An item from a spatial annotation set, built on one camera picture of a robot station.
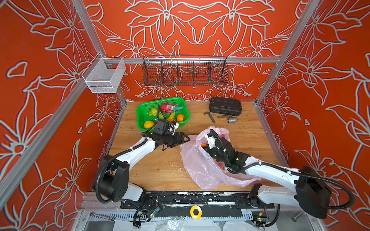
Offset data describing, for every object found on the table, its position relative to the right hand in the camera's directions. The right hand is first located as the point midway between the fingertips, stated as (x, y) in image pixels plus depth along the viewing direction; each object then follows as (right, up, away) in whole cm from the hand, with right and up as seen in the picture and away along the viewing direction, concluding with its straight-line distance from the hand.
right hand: (196, 148), depth 79 cm
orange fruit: (-9, +17, +22) cm, 29 cm away
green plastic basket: (-38, +21, +27) cm, 51 cm away
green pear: (-30, +21, +25) cm, 44 cm away
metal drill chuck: (+29, +15, +25) cm, 41 cm away
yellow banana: (-16, +17, +28) cm, 37 cm away
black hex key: (+14, +18, +31) cm, 39 cm away
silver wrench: (-42, -32, -10) cm, 54 cm away
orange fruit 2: (+4, +3, -4) cm, 6 cm away
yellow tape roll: (-2, -31, -11) cm, 33 cm away
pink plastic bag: (+2, -7, -10) cm, 13 cm away
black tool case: (+25, +25, +29) cm, 46 cm away
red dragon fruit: (-17, +24, +25) cm, 38 cm away
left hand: (-6, +4, +3) cm, 8 cm away
